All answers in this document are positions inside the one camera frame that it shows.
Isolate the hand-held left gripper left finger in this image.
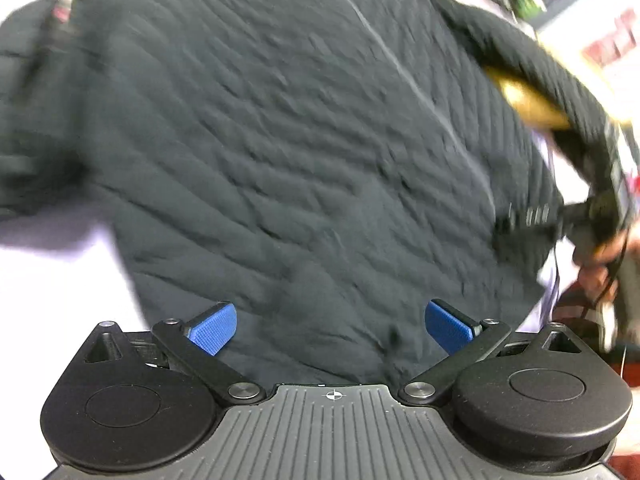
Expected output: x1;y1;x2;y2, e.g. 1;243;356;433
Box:
82;301;267;405

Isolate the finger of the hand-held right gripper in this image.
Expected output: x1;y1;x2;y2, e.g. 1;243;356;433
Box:
494;201;568;239

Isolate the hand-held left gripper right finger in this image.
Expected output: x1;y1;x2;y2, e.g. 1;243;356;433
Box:
399;299;578;405

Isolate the black quilted jacket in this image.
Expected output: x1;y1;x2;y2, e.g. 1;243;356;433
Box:
0;0;618;387

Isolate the person's right hand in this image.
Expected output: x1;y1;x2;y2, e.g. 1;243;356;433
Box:
572;234;632;301

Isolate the golden yellow cloth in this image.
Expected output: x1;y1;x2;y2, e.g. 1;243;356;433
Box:
482;62;573;131

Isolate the red lattice crate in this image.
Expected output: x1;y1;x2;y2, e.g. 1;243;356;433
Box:
580;7;640;68

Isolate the lilac floral bedsheet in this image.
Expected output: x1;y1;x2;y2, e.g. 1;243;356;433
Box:
0;0;581;403

